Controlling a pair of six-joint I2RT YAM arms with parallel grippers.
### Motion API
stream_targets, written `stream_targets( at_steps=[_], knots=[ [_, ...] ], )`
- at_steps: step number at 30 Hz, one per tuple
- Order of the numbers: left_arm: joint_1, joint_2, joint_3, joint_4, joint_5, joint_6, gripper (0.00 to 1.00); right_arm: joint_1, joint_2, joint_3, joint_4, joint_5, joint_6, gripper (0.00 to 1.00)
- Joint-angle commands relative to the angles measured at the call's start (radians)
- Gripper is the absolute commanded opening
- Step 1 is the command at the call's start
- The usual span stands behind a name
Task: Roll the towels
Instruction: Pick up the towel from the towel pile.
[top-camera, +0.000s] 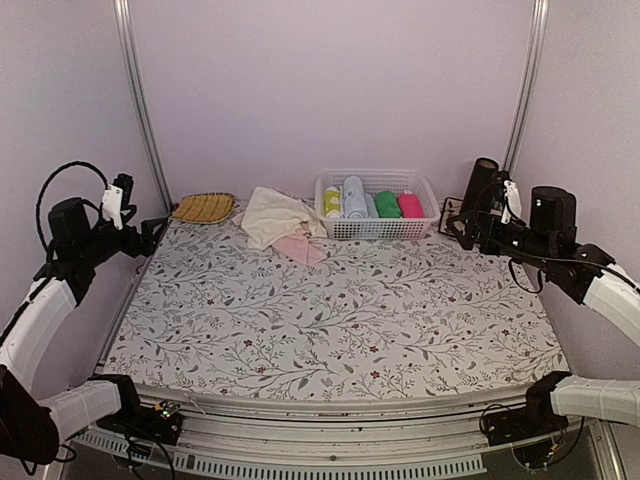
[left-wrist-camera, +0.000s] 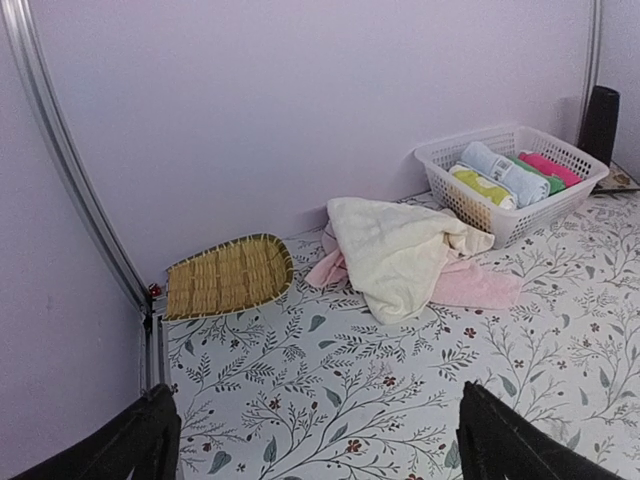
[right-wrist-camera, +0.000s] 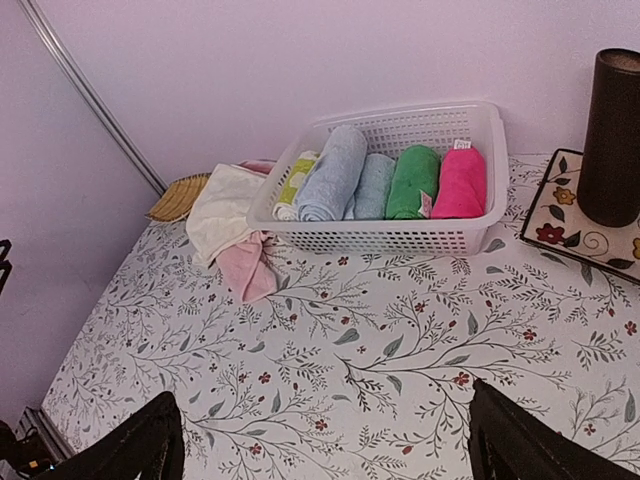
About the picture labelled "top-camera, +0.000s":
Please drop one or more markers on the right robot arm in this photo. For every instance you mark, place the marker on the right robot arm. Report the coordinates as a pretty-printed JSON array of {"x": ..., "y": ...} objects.
[{"x": 584, "y": 272}]

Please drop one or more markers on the aluminium front rail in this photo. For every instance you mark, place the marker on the aluminium front rail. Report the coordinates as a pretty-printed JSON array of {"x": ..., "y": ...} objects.
[{"x": 429, "y": 437}]

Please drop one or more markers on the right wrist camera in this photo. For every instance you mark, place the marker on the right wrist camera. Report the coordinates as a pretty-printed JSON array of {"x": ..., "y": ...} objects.
[{"x": 509, "y": 199}]

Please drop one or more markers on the green rolled towel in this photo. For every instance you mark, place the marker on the green rolled towel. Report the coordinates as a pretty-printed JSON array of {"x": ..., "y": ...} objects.
[{"x": 387, "y": 205}]

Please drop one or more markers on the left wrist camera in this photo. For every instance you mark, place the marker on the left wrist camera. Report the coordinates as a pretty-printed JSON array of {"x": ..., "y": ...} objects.
[{"x": 116, "y": 206}]

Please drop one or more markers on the left aluminium frame post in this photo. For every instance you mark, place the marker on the left aluminium frame post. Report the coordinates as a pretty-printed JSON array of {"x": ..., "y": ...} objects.
[{"x": 132, "y": 68}]

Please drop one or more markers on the pink towel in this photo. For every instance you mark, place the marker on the pink towel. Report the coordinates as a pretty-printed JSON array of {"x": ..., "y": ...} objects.
[{"x": 302, "y": 247}]

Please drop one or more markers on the dark brown tall cup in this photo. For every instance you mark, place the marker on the dark brown tall cup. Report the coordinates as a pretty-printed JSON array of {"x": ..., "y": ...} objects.
[{"x": 480, "y": 189}]

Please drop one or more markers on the right aluminium frame post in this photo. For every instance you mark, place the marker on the right aluminium frame post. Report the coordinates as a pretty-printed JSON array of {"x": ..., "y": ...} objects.
[{"x": 532, "y": 63}]

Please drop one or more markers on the floral tablecloth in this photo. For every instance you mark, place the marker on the floral tablecloth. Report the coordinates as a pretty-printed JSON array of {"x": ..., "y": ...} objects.
[{"x": 374, "y": 320}]

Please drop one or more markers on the yellow dotted rolled towel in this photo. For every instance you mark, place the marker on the yellow dotted rolled towel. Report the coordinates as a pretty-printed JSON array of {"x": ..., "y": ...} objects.
[{"x": 332, "y": 203}]

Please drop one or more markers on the grey blue rolled towel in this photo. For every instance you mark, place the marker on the grey blue rolled towel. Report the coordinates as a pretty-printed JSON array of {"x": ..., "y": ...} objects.
[{"x": 371, "y": 206}]

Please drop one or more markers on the yellow woven mat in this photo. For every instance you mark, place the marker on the yellow woven mat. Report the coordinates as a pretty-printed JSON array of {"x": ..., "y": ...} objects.
[{"x": 205, "y": 209}]

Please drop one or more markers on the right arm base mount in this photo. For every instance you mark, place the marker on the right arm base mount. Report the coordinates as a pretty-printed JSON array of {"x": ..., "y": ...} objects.
[{"x": 503, "y": 425}]

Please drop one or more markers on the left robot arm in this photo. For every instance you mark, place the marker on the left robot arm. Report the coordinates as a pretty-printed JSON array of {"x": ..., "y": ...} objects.
[{"x": 33, "y": 431}]

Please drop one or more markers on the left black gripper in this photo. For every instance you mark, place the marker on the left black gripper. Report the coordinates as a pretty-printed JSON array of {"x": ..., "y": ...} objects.
[{"x": 148, "y": 243}]

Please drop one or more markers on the magenta rolled towel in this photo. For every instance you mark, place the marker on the magenta rolled towel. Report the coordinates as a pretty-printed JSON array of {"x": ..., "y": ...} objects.
[{"x": 410, "y": 206}]

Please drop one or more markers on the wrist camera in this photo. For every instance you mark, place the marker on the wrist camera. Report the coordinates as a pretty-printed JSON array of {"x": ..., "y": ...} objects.
[
  {"x": 116, "y": 206},
  {"x": 509, "y": 199}
]

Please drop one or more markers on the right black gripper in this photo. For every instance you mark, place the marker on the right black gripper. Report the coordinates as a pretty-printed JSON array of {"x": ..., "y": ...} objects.
[{"x": 483, "y": 221}]

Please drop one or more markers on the light blue rolled towel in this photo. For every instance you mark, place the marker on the light blue rolled towel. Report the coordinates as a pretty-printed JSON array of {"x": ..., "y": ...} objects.
[{"x": 354, "y": 202}]

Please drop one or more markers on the aluminium frame post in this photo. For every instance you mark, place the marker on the aluminium frame post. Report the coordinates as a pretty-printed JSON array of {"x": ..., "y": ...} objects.
[
  {"x": 532, "y": 63},
  {"x": 132, "y": 68}
]

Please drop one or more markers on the floral coaster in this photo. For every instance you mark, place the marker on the floral coaster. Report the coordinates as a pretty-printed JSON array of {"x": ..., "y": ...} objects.
[{"x": 450, "y": 208}]

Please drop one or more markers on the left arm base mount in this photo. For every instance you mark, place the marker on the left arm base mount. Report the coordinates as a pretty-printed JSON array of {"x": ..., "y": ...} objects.
[{"x": 163, "y": 421}]

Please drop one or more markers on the white plastic basket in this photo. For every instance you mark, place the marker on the white plastic basket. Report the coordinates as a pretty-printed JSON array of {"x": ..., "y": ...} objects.
[{"x": 375, "y": 181}]

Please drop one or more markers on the cream white towel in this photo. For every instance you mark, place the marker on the cream white towel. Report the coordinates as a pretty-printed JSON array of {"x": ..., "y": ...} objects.
[{"x": 271, "y": 216}]

